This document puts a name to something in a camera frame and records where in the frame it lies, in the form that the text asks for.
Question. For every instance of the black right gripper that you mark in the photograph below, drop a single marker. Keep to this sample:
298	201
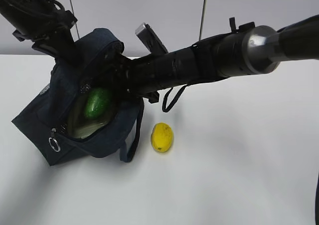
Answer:
141	77

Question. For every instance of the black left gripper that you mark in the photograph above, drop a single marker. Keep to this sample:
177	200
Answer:
57	41

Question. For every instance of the green cucumber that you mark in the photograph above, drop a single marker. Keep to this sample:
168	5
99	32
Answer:
98	101

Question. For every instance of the yellow lemon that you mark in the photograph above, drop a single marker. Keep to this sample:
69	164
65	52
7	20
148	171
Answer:
162	137

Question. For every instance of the green lid glass food container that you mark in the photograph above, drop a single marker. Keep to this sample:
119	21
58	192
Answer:
78	127

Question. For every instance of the dark blue lunch bag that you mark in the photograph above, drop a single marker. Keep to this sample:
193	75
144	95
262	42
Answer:
44	120

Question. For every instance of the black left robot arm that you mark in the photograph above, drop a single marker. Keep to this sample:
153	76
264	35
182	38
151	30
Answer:
46	23

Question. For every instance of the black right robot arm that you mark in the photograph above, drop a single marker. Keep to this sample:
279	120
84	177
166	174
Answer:
246	50

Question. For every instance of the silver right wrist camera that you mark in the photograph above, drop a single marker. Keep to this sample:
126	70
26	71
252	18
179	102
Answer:
150	39

